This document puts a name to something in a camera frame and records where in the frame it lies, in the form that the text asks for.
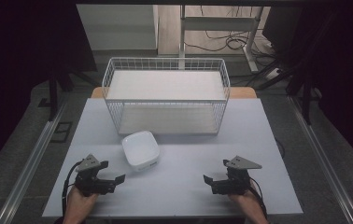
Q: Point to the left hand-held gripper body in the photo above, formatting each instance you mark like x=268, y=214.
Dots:
x=88, y=182

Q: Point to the person's right hand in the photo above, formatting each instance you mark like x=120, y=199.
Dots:
x=249, y=205

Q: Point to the dark curtain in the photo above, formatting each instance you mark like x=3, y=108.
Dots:
x=19, y=62
x=345, y=77

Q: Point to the black floor bracket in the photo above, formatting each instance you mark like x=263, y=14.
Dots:
x=62, y=132

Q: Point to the white desk frame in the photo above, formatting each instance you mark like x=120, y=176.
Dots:
x=219, y=23

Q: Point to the white square bowl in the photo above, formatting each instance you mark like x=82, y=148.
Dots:
x=140, y=151

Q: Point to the black stand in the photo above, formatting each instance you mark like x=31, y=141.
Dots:
x=306, y=99
x=53, y=96

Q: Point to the metal floor rail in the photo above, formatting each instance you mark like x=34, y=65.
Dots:
x=324, y=161
x=30, y=165

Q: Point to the white cabinet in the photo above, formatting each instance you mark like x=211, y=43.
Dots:
x=117, y=26

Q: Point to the person's left hand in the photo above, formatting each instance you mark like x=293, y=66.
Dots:
x=79, y=203

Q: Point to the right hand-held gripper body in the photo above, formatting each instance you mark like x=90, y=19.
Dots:
x=237, y=182

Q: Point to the white power strip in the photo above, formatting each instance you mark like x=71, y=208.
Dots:
x=273, y=73

